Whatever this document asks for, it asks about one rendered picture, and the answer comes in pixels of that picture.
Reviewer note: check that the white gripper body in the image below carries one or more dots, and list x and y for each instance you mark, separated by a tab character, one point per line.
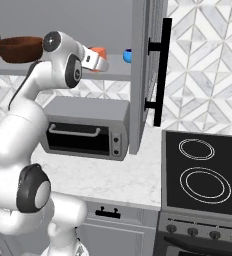
100	63

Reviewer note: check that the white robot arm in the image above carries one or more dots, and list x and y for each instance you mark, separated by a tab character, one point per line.
18	140

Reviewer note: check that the grey open cabinet door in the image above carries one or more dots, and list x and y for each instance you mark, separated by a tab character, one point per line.
139	83

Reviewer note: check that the grey base cabinet door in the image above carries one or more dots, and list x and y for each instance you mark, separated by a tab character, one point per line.
121	241

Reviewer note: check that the blue cup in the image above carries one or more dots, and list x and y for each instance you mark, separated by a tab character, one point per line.
128	56

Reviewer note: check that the grey toaster oven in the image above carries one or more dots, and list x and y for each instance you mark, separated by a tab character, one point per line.
94	111

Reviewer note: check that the grey toaster oven knob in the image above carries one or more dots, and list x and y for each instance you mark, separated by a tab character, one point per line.
116	152
116	139

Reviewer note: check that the brown wooden bowl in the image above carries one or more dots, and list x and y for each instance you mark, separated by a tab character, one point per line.
18	50

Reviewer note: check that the black and grey stove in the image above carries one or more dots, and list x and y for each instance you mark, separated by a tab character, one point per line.
201	180

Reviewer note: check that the grey drawer front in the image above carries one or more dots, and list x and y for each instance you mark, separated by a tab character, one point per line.
138	216

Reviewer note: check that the dark stove knob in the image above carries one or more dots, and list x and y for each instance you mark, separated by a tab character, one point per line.
214	235
192	231
171	228

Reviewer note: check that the grey wall cabinet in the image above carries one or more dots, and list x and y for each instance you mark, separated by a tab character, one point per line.
118	71

